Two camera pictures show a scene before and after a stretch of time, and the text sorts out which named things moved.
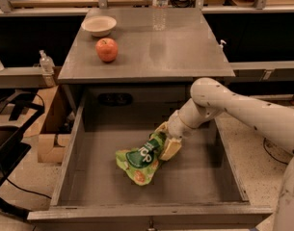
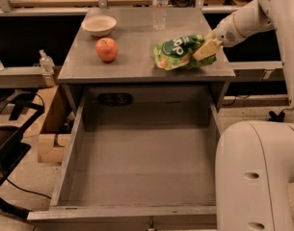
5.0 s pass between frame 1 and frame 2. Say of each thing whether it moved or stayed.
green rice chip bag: moved
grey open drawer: stayed
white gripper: moved
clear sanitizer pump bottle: stayed
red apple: stayed
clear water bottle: stayed
